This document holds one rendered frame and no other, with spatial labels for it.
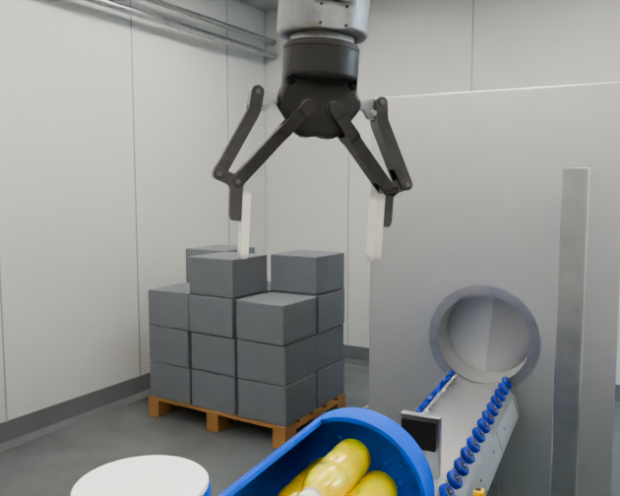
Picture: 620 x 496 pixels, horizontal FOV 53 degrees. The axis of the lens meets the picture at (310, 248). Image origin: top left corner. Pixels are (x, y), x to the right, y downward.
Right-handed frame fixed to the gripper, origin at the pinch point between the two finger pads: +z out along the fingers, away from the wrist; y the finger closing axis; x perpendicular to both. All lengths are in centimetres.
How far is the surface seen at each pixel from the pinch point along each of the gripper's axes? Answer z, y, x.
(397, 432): 37, 27, 40
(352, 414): 35, 20, 44
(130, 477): 58, -20, 70
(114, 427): 171, -44, 374
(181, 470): 58, -9, 71
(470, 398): 65, 91, 130
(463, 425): 65, 76, 107
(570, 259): 8, 81, 70
